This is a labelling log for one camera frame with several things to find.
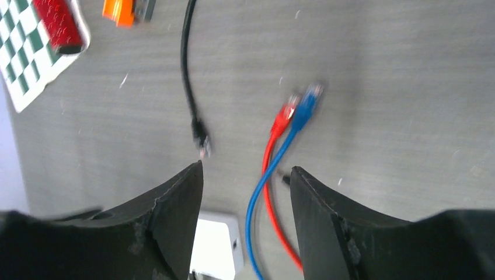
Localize orange S-shaped toy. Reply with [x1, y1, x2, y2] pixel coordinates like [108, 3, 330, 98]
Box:
[102, 0, 134, 28]

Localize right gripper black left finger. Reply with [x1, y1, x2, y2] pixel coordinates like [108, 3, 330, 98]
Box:
[1, 161, 204, 279]

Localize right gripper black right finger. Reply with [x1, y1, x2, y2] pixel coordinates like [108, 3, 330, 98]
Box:
[290, 166, 494, 279]

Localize grey lego baseplate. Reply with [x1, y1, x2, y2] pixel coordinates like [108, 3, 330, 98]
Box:
[133, 0, 156, 22]

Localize red ethernet cable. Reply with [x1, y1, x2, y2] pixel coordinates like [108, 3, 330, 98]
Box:
[261, 94, 304, 274]

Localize white network switch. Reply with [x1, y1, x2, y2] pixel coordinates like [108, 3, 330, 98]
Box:
[190, 210, 245, 279]

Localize black power cable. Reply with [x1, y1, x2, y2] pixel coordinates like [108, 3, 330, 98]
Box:
[180, 0, 212, 159]

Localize blue ethernet cable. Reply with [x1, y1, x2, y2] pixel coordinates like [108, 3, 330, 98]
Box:
[245, 83, 325, 280]

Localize green white chessboard mat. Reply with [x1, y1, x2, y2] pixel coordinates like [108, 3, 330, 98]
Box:
[1, 1, 80, 113]

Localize red toy microphone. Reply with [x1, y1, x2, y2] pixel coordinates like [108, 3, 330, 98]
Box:
[33, 0, 83, 55]

